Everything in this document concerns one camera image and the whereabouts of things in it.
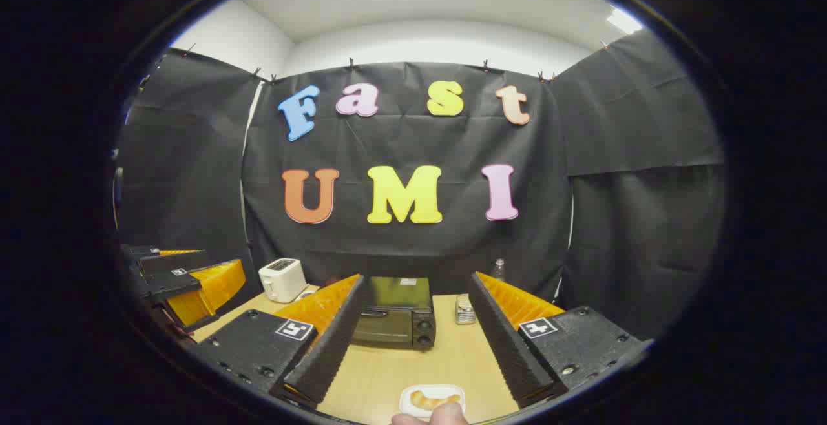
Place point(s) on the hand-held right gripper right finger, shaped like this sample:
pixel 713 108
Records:
pixel 501 334

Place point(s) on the clear plastic water bottle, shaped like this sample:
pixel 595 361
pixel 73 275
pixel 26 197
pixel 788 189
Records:
pixel 498 271

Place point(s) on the ceiling light panel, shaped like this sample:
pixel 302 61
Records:
pixel 623 21

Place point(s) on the white square plate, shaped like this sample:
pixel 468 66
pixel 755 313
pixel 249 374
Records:
pixel 407 399

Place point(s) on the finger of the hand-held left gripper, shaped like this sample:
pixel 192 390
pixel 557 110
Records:
pixel 171 283
pixel 168 262

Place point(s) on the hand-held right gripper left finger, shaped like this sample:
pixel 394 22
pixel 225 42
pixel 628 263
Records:
pixel 336 334

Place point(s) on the metal mesh holder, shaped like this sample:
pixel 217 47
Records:
pixel 465 310

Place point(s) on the white toaster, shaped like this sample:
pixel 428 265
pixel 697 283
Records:
pixel 283 279

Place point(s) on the black electric oven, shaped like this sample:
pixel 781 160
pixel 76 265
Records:
pixel 394 315

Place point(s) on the golden croissant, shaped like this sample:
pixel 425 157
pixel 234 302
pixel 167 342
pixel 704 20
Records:
pixel 426 400

